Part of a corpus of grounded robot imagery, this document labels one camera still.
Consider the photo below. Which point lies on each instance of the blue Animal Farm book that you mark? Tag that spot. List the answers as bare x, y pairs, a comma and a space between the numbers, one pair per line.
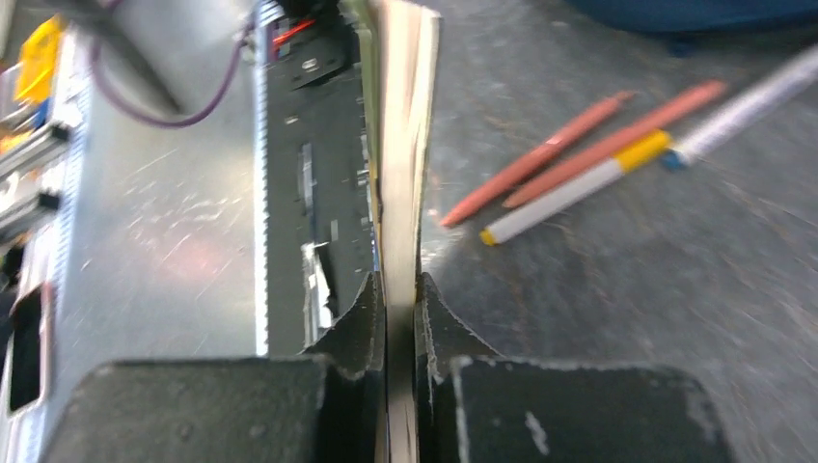
399, 45

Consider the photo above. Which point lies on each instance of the navy blue student backpack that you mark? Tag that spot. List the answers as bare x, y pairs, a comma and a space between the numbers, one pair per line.
771, 22

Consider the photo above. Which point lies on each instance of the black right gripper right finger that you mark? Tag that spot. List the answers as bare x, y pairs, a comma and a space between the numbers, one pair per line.
475, 405

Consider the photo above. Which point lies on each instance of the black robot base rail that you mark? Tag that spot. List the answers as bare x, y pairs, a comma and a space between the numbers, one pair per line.
315, 241

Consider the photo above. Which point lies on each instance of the blue and white marker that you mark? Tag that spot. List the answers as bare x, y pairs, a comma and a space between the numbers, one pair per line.
743, 110

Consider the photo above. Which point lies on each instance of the yellow and white marker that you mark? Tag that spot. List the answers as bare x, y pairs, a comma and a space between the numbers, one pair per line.
576, 189

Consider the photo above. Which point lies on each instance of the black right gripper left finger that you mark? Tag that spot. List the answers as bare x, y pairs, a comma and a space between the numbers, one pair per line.
322, 405

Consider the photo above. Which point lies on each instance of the yellow plastic crate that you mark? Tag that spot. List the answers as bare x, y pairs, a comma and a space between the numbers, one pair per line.
38, 61

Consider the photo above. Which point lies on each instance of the orange pen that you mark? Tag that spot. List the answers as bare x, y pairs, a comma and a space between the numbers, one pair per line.
530, 162
678, 107

